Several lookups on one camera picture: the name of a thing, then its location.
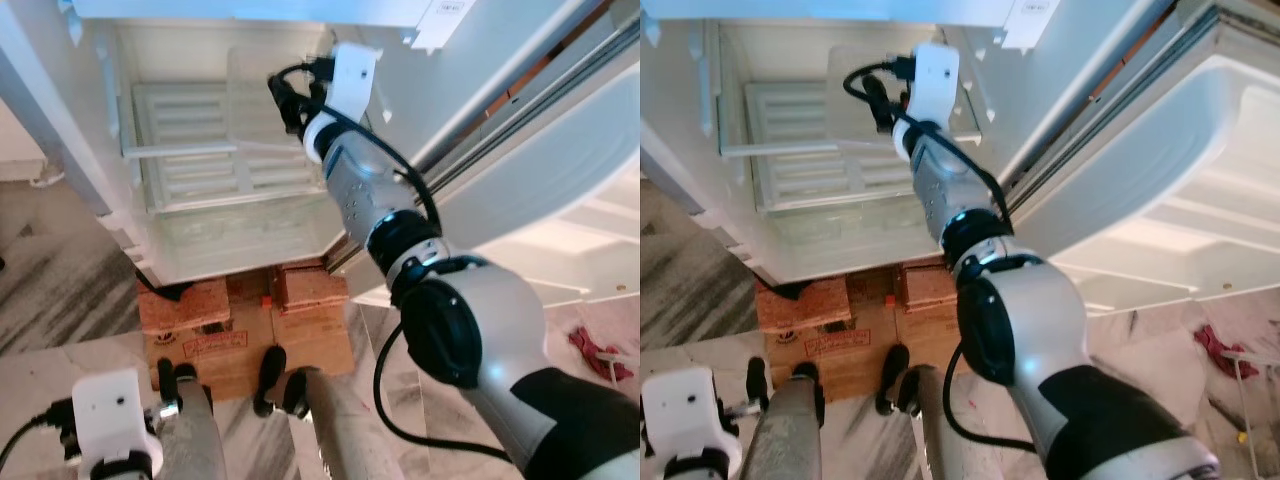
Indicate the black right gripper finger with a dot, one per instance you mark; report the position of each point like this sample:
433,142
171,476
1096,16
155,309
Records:
880,105
294,105

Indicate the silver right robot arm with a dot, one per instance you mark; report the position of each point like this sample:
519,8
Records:
1040,330
480,330

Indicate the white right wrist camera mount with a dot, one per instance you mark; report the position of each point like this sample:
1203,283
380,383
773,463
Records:
935,80
355,80

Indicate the grey robot leg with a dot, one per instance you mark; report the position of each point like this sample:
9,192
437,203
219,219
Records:
940,430
785,440
340,430
195,440

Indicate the grey left robot leg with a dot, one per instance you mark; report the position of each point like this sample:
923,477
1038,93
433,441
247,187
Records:
195,440
785,440

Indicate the brown cardboard box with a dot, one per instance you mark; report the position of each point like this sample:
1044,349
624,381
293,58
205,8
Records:
240,345
850,350

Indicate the white fridge cabinet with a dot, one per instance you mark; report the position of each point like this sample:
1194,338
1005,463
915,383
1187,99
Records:
830,240
200,240

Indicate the white freezer compartment door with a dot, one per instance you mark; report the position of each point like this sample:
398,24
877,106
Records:
850,8
250,8

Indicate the red brick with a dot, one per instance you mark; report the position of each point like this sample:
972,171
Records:
310,287
800,305
925,287
185,305

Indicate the grey right robot leg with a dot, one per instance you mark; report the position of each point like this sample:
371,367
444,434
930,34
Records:
940,430
340,430

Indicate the red cloth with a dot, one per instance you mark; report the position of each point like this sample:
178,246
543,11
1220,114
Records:
595,350
1220,350

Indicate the white fridge shelf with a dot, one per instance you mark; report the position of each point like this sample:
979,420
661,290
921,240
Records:
190,120
790,120

